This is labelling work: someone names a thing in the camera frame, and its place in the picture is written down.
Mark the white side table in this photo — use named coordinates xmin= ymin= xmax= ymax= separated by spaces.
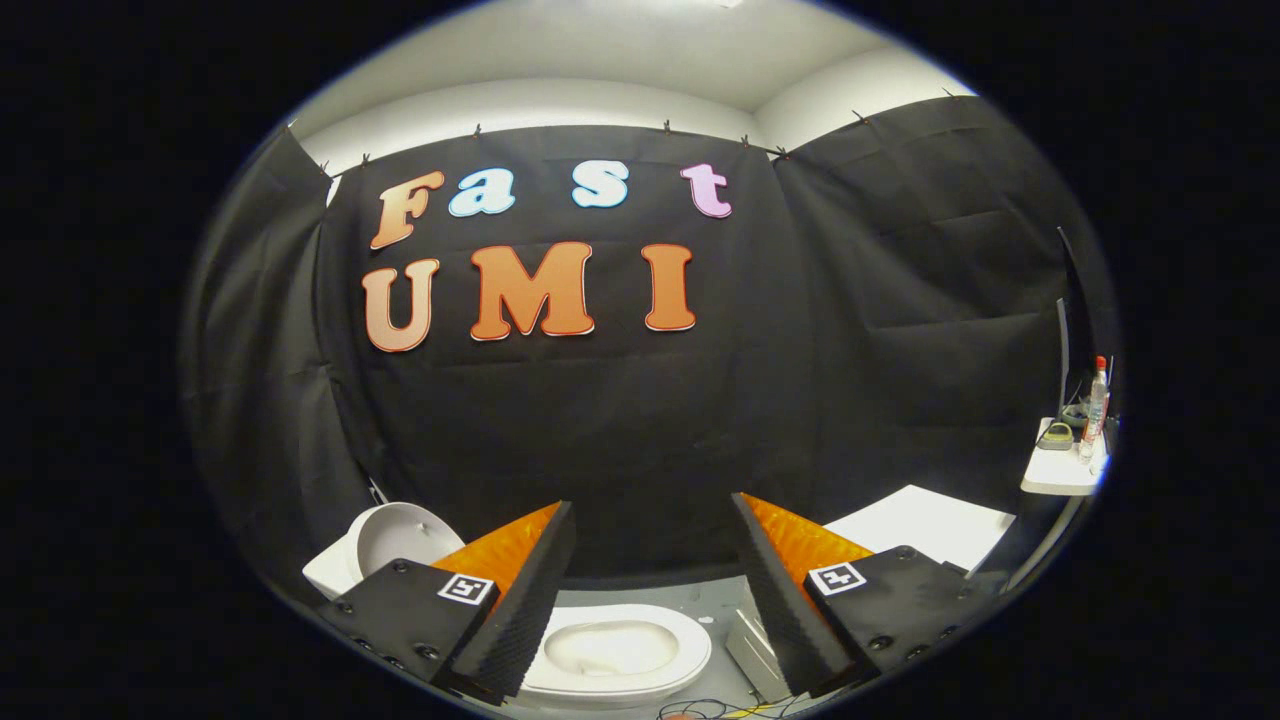
xmin=1010 ymin=415 xmax=1111 ymax=591

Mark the white toilet bowl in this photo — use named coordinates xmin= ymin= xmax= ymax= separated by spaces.
xmin=545 ymin=620 xmax=681 ymax=679

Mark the thin black cable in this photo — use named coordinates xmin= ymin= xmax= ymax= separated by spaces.
xmin=655 ymin=697 xmax=801 ymax=720

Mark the black backdrop cloth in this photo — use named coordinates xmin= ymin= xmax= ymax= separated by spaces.
xmin=180 ymin=92 xmax=1121 ymax=621

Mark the row of small cloth clips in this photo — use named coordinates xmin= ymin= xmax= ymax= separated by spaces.
xmin=285 ymin=88 xmax=956 ymax=176

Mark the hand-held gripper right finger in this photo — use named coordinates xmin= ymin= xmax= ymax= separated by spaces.
xmin=729 ymin=492 xmax=1003 ymax=700

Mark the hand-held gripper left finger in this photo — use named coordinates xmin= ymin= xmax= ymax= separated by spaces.
xmin=318 ymin=500 xmax=578 ymax=707

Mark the clear water bottle red cap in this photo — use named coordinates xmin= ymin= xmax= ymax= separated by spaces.
xmin=1078 ymin=356 xmax=1111 ymax=463

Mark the white drawer cabinet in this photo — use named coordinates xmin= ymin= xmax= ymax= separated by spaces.
xmin=725 ymin=485 xmax=1016 ymax=701

